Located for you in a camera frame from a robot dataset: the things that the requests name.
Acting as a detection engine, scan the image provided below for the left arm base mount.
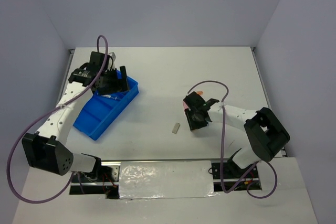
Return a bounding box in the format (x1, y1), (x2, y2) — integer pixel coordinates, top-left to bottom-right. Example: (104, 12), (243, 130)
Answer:
(69, 165), (120, 199)

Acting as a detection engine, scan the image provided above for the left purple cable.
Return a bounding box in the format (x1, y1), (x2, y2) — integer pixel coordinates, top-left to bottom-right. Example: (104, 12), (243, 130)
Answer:
(6, 35), (110, 204)

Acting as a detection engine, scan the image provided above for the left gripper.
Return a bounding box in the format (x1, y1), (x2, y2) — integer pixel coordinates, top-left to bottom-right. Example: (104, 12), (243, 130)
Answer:
(97, 66), (130, 96)

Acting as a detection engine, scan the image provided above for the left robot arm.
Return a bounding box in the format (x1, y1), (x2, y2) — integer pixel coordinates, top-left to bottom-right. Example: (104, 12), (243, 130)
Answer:
(22, 51), (129, 182)

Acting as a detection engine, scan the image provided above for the grey eraser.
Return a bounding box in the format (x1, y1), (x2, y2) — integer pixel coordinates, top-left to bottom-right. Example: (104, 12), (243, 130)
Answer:
(172, 123), (181, 134)

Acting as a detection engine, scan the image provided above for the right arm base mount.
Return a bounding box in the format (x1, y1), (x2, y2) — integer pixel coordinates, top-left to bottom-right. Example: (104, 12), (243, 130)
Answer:
(208, 161), (261, 192)

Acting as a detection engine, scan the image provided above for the silver foil sheet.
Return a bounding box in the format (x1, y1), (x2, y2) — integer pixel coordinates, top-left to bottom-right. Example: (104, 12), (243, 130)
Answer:
(119, 161), (216, 199)

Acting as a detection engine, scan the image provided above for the blue white whiteboard marker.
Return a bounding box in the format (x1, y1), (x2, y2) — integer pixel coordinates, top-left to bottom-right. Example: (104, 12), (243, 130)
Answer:
(101, 94), (121, 101)

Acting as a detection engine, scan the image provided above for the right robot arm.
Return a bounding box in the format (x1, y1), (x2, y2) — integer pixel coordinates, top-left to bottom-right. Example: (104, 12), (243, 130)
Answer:
(183, 92), (290, 177)

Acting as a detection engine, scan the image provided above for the blue plastic divided tray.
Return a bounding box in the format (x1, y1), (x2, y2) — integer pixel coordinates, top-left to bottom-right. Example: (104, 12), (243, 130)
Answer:
(73, 77), (139, 141)

